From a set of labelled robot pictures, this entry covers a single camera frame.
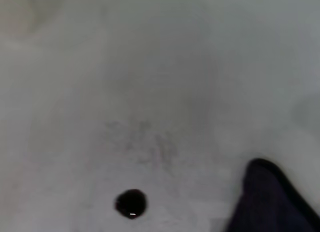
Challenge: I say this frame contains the purple rag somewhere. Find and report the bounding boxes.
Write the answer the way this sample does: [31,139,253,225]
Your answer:
[223,157,320,232]

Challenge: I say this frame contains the small black round object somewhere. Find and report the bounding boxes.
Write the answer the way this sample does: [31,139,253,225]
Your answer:
[114,188,149,220]

